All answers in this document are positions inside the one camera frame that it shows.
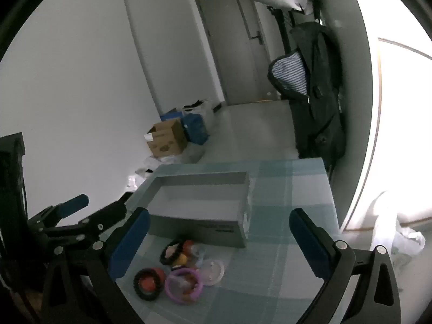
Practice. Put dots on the flat blue box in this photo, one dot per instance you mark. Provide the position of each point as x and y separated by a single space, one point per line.
170 115

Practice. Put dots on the checked teal tablecloth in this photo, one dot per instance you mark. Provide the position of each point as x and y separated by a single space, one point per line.
280 270

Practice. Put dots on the grey box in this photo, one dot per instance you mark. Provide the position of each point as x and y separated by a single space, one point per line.
202 209

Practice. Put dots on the black coat rack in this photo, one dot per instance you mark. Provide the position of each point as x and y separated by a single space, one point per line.
280 23

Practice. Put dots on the grey door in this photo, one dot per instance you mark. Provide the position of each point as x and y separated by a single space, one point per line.
233 57

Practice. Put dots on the cardboard box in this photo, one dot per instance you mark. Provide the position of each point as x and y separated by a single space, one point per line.
167 140

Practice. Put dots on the large white plastic bag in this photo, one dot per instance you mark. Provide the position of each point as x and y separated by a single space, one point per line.
388 226

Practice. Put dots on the crumpled plastic bags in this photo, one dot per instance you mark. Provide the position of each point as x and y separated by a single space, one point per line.
141 175

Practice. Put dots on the black jacket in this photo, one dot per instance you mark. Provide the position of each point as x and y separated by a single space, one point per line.
320 108

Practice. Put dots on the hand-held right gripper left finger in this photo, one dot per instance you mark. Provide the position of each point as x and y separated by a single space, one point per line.
130 243

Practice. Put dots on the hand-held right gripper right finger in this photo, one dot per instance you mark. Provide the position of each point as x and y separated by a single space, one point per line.
308 246

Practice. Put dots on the striped jacket lining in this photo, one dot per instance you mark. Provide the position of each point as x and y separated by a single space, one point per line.
290 71

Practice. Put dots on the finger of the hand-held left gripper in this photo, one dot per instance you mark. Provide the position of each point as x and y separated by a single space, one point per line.
101 217
72 204

